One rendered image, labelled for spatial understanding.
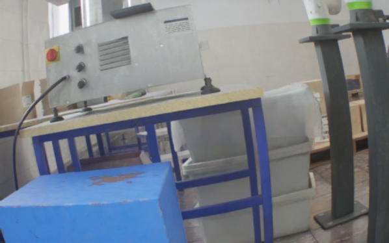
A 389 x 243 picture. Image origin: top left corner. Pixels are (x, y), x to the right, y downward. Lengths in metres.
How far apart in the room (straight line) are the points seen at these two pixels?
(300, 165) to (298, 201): 0.17
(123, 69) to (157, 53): 0.10
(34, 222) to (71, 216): 0.11
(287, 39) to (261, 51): 0.73
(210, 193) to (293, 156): 0.41
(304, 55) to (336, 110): 9.86
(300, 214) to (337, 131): 0.43
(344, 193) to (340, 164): 0.16
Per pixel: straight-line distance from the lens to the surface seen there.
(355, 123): 4.33
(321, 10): 2.43
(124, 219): 1.05
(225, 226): 2.48
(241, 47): 12.05
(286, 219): 2.46
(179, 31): 1.62
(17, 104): 3.41
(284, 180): 2.42
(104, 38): 1.64
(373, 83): 1.75
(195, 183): 2.17
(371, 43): 1.76
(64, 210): 1.08
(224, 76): 12.00
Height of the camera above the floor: 0.80
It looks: 3 degrees down
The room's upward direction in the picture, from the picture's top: 10 degrees counter-clockwise
